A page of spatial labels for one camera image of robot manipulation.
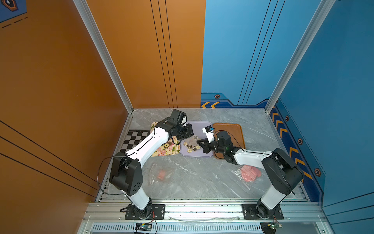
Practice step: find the black white checkerboard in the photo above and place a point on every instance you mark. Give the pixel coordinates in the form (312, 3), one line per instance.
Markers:
(133, 138)

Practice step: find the ziploc bag pink cookies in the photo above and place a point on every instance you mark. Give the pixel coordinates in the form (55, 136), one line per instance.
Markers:
(247, 175)

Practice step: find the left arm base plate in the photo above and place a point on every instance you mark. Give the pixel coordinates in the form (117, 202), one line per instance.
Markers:
(156, 211)

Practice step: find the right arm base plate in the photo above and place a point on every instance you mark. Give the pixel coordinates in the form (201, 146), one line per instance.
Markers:
(255, 211)

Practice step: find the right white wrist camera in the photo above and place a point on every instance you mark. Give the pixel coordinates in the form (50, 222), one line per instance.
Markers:
(209, 132)

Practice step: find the poured mixed cookies pile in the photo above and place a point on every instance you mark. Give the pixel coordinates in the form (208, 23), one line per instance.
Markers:
(191, 144)

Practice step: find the floral pattern tray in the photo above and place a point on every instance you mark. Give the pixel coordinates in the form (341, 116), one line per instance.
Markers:
(173, 140)

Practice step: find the ziploc bag ring cookies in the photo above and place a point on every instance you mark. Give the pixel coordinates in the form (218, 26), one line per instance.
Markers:
(160, 174)

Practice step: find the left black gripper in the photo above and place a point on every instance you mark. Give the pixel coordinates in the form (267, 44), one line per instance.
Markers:
(190, 131)

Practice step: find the lavender plastic tray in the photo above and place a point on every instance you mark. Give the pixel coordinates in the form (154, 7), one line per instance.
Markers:
(197, 130)

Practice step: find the green circuit board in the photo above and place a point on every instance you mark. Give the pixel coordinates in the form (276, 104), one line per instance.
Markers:
(143, 227)
(270, 228)

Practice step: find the poured ring cookies pile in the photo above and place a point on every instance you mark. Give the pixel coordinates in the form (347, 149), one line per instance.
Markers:
(167, 149)

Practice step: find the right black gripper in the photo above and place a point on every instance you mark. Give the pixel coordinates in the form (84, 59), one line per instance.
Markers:
(205, 146)

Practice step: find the aluminium front rail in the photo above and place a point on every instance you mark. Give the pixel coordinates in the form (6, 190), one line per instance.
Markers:
(205, 210)

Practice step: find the brown plastic tray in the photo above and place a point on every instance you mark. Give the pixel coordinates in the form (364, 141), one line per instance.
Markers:
(234, 130)

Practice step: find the left green circuit board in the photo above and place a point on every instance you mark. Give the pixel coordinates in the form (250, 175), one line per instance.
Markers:
(143, 227)

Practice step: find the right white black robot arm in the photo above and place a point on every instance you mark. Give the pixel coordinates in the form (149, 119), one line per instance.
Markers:
(283, 173)

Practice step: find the right green circuit board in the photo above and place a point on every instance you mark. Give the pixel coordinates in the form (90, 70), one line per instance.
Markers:
(270, 228)

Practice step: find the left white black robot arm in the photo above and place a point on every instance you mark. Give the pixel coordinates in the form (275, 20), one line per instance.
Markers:
(126, 172)

